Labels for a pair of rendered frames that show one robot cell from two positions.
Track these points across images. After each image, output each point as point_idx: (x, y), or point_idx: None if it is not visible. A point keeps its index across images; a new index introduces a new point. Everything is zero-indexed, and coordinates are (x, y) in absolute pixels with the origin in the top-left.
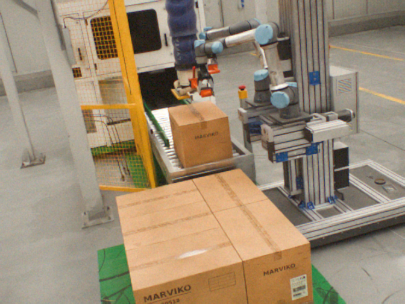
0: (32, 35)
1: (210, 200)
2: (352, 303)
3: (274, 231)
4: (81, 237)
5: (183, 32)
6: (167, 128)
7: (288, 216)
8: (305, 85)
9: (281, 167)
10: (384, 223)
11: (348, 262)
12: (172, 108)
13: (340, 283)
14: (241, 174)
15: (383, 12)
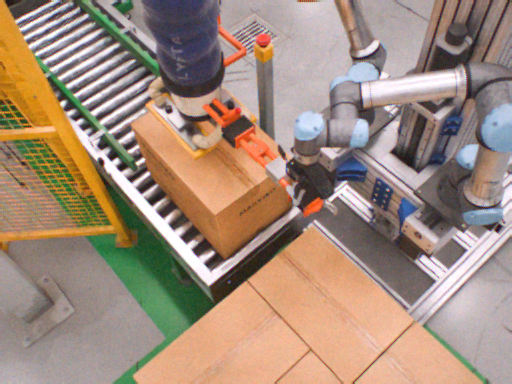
0: None
1: (322, 347)
2: None
3: None
4: (39, 374)
5: (195, 24)
6: (86, 92)
7: (392, 271)
8: (474, 117)
9: (286, 103)
10: (508, 238)
11: (482, 318)
12: (141, 123)
13: (493, 367)
14: (328, 247)
15: None
